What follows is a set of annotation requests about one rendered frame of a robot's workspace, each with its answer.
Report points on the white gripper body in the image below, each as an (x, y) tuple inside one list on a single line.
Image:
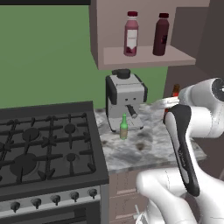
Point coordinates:
[(167, 102)]

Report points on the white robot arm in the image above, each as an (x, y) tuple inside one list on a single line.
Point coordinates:
[(163, 189)]

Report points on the dark brown cabinet door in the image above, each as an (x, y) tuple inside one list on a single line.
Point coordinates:
[(204, 38)]

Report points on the red bottle with dark cap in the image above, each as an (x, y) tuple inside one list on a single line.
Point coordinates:
[(176, 92)]

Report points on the silver and black coffee machine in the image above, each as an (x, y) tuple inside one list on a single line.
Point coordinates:
[(128, 90)]

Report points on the small green glass bottle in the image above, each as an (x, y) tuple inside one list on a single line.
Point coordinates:
[(124, 129)]

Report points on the dark red juice bottle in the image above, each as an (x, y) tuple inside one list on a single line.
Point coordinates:
[(161, 35)]

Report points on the pink juice bottle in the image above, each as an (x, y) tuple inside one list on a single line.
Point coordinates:
[(131, 35)]

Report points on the brown drawer front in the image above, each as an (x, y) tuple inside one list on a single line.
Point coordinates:
[(124, 182), (125, 208)]

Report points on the dark stove knob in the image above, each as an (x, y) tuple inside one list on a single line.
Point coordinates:
[(92, 192), (55, 199), (36, 202), (74, 195), (15, 206)]

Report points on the black gas stove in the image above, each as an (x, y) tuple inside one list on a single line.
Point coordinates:
[(49, 140)]

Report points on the black range hood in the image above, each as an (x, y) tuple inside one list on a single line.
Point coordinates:
[(43, 1)]

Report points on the open brown wall cabinet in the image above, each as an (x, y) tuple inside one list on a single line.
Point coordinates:
[(116, 59)]

